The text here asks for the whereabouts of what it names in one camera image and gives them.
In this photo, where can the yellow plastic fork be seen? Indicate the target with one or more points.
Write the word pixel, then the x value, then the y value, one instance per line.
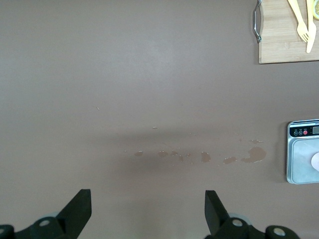
pixel 301 27

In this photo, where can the lemon slice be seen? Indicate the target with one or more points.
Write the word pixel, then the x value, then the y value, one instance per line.
pixel 316 10

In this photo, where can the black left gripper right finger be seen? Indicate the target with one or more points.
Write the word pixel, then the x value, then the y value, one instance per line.
pixel 219 224

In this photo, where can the silver digital kitchen scale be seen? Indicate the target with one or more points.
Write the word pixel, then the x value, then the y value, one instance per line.
pixel 299 161

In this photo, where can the wooden cutting board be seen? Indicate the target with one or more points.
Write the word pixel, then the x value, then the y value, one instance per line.
pixel 279 30

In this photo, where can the yellow plastic knife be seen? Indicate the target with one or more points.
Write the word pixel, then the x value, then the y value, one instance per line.
pixel 311 37

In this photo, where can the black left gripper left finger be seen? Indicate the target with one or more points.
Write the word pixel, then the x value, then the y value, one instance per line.
pixel 72 219

